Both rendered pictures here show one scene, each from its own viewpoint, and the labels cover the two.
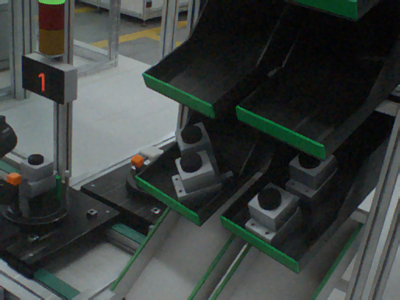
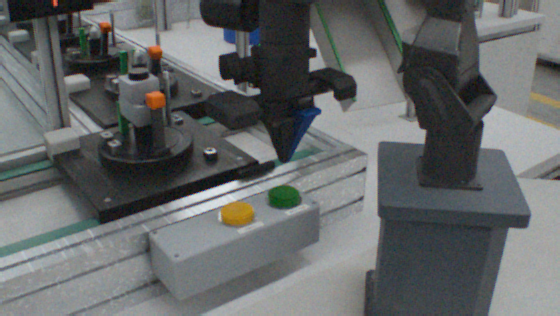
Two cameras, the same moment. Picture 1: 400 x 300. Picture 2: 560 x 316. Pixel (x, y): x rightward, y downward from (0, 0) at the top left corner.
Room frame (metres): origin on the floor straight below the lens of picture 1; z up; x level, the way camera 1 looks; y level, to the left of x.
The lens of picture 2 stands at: (0.52, 0.95, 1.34)
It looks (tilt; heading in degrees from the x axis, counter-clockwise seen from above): 26 degrees down; 293
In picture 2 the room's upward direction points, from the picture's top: straight up
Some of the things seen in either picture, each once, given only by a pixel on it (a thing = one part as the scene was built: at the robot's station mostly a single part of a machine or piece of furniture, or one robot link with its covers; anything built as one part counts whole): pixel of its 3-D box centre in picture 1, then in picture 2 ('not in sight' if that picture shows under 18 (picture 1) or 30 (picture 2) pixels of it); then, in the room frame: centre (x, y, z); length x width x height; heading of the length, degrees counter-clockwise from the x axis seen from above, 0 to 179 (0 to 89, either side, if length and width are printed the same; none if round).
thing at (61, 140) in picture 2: not in sight; (62, 145); (1.12, 0.35, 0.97); 0.05 x 0.05 x 0.04; 58
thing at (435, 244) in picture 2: not in sight; (435, 252); (0.55, 0.39, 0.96); 0.15 x 0.15 x 0.20; 13
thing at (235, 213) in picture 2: not in sight; (237, 215); (0.79, 0.41, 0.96); 0.04 x 0.04 x 0.02
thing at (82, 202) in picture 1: (36, 216); (146, 157); (0.98, 0.31, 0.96); 0.24 x 0.24 x 0.02; 58
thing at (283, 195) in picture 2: not in sight; (283, 198); (0.75, 0.35, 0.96); 0.04 x 0.04 x 0.02
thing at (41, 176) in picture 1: (40, 171); (137, 92); (0.99, 0.31, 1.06); 0.08 x 0.04 x 0.07; 148
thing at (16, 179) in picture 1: (17, 191); (154, 118); (0.94, 0.34, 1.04); 0.04 x 0.02 x 0.08; 148
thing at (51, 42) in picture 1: (51, 39); not in sight; (1.13, 0.32, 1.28); 0.05 x 0.05 x 0.05
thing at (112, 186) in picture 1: (158, 169); (139, 69); (1.14, 0.09, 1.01); 0.24 x 0.24 x 0.13; 58
